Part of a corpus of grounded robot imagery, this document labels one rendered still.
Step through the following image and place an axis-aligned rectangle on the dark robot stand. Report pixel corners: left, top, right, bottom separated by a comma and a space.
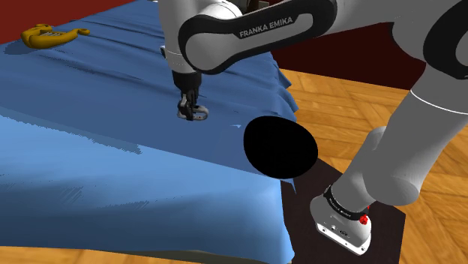
280, 157, 407, 264

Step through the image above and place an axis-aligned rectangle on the small grey ring-shaped object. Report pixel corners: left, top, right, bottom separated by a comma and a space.
177, 103, 210, 122

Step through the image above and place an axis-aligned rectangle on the black egg-shaped object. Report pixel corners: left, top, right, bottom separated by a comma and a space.
242, 115, 319, 180

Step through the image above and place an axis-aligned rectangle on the yellow curved figure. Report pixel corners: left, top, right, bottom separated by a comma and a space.
20, 23, 92, 50

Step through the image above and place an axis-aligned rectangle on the bed with blue cover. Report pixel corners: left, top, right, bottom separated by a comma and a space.
0, 0, 299, 264

